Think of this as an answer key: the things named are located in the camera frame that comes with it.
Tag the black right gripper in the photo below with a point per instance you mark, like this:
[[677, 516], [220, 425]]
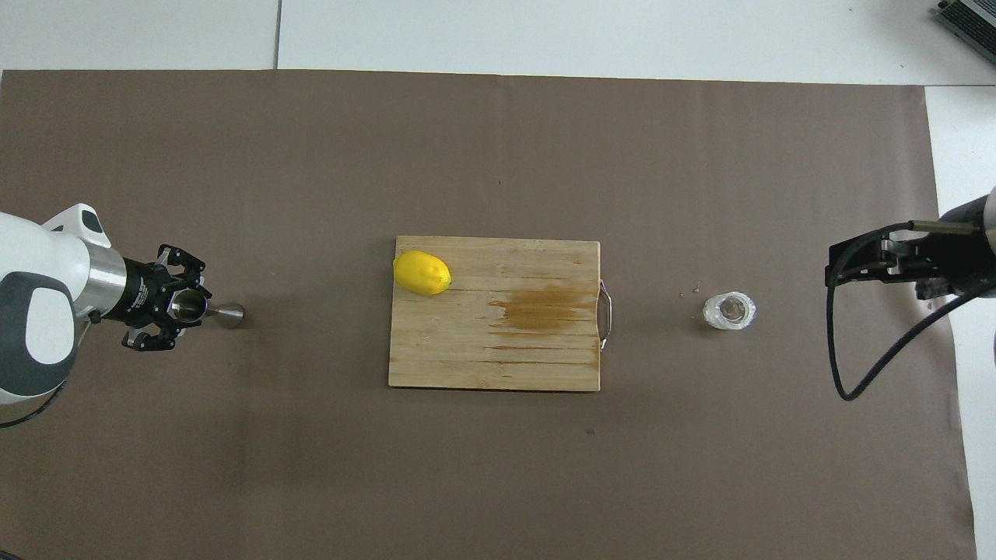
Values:
[[973, 260]]

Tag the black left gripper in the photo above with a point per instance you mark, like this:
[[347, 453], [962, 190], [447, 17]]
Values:
[[144, 295]]

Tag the steel cocktail jigger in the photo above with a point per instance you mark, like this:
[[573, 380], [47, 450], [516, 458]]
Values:
[[229, 314]]

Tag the small clear glass cup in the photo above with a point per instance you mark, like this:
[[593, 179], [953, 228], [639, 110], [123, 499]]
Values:
[[730, 311]]

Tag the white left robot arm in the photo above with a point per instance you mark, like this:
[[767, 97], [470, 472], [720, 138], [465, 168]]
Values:
[[39, 264]]

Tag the brown paper table mat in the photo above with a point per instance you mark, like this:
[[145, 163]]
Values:
[[233, 155]]

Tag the yellow lemon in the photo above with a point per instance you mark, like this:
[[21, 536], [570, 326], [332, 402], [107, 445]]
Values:
[[422, 273]]

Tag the grey ribbed metal device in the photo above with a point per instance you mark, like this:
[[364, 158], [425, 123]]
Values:
[[969, 19]]

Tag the wooden cutting board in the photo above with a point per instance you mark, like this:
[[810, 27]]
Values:
[[467, 350]]

